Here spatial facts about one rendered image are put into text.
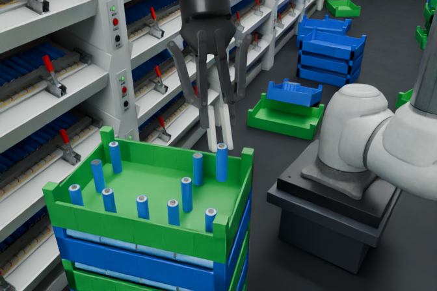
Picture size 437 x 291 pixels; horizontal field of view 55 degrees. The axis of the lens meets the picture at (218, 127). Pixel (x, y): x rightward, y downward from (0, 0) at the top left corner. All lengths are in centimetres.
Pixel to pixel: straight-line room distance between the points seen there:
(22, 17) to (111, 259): 50
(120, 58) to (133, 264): 60
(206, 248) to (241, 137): 122
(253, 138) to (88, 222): 121
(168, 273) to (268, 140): 118
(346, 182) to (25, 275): 84
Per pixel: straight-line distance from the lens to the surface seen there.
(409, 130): 102
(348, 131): 112
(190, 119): 162
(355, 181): 121
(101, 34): 109
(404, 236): 149
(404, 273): 138
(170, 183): 80
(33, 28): 93
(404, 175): 106
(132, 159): 86
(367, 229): 117
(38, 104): 99
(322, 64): 235
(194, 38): 63
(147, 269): 73
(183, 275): 71
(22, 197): 104
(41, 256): 116
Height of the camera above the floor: 98
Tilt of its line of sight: 31 degrees down
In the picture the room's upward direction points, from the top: straight up
